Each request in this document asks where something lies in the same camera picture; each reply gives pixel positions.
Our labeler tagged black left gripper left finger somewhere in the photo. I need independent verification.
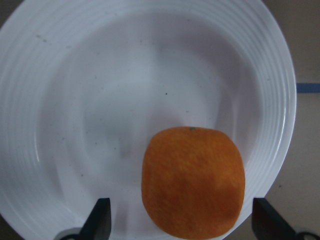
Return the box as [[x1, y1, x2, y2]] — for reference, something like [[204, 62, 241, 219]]
[[58, 198, 112, 240]]

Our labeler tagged orange fruit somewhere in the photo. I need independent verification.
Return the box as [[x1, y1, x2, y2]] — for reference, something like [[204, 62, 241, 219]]
[[141, 127, 245, 240]]

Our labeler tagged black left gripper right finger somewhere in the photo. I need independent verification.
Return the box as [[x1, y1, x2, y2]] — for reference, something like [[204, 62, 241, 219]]
[[251, 197, 320, 240]]

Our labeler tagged white round plate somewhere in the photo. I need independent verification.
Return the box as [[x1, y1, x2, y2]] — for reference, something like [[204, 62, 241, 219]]
[[0, 0, 297, 240]]

